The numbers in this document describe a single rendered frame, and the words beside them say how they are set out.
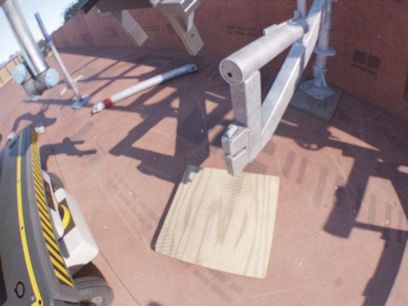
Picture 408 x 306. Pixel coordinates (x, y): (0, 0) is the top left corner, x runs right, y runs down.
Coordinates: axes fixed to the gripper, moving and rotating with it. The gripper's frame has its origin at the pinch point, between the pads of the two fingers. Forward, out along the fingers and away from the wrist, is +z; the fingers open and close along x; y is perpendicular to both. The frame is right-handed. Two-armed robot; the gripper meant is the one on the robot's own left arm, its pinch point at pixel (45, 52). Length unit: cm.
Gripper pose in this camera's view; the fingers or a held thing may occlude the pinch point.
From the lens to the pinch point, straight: 144.6
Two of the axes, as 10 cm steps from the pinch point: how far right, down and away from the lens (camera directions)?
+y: -1.8, -6.5, -7.4
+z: -1.9, -7.2, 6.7
